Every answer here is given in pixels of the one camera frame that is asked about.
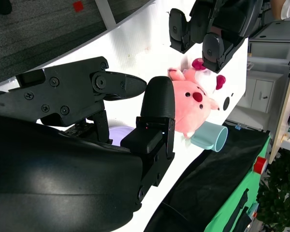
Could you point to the black shoe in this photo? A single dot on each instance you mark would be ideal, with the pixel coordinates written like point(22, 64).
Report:
point(1, 6)

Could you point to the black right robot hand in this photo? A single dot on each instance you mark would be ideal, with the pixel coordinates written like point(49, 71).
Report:
point(62, 169)

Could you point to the red floor marker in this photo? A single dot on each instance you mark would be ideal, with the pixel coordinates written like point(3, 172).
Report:
point(78, 6)

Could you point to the wooden shelf unit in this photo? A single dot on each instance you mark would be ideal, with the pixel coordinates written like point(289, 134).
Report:
point(284, 116)

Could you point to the black table grommet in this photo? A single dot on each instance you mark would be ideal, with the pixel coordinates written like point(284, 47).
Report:
point(226, 103)

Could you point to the pink plush doll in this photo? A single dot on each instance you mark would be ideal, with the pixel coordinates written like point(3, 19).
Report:
point(191, 108)

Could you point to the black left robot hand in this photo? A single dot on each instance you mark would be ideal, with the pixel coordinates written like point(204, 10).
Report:
point(229, 17)

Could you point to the teal plastic cup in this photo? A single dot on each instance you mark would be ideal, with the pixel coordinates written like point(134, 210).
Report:
point(207, 135)

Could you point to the purple plate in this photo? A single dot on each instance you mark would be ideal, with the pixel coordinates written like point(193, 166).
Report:
point(118, 135)

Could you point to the grey desk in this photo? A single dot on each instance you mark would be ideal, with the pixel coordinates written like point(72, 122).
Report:
point(275, 36)

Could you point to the black cloth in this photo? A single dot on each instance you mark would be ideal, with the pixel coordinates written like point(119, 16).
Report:
point(207, 181)

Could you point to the red tape roll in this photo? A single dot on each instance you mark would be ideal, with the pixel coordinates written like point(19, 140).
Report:
point(259, 165)

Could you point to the green leafy plant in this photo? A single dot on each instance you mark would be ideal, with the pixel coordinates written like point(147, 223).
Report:
point(280, 193)

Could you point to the person's forearm white sleeve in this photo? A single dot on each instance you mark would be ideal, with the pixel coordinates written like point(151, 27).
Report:
point(288, 8)

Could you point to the white cabinet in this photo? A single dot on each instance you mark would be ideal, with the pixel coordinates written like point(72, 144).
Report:
point(263, 91)

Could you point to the green cloth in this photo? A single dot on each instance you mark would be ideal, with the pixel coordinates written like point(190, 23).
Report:
point(252, 181)

